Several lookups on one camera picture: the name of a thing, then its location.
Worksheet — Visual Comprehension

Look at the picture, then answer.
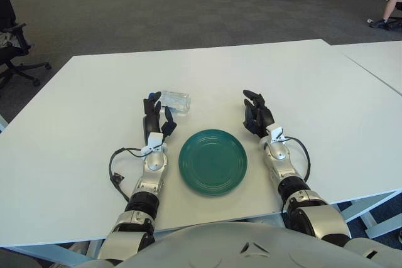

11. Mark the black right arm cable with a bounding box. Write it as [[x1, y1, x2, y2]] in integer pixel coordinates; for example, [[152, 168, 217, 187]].
[[279, 136, 312, 184]]

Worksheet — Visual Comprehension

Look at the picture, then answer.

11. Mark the black chair under person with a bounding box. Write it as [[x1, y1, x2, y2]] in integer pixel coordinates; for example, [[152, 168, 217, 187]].
[[386, 13, 402, 32]]

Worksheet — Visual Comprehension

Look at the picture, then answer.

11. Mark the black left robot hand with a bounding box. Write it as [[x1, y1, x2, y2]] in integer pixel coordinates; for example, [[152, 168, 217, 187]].
[[143, 91, 177, 145]]

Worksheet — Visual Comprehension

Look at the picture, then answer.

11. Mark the clear glass cup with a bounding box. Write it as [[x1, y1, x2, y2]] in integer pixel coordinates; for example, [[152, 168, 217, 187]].
[[149, 90, 192, 117]]

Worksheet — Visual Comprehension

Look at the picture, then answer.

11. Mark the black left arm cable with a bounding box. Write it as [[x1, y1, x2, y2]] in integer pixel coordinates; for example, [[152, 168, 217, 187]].
[[108, 146, 150, 203]]

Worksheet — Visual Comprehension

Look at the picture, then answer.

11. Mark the seated person in shorts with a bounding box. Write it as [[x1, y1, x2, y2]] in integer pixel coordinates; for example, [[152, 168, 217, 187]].
[[369, 0, 402, 29]]

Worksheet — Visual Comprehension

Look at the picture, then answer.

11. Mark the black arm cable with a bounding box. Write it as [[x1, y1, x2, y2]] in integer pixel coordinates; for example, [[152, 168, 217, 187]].
[[108, 146, 150, 203], [279, 136, 312, 184]]

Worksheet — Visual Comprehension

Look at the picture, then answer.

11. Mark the black office chair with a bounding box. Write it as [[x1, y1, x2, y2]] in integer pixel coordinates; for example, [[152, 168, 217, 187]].
[[0, 0, 53, 90]]

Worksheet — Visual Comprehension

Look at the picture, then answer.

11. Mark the grey patterned cloth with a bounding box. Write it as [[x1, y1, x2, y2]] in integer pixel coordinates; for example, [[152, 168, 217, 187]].
[[0, 31, 12, 65]]

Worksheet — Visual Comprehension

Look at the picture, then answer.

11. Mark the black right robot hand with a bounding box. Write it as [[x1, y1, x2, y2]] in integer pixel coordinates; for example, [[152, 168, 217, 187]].
[[241, 89, 276, 139]]

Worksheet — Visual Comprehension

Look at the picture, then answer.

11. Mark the grey robot torso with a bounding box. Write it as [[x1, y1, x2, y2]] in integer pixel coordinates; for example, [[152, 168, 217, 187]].
[[75, 220, 402, 268]]

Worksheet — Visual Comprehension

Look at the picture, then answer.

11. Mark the green ceramic plate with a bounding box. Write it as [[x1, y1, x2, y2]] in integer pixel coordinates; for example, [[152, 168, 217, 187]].
[[178, 128, 249, 198]]

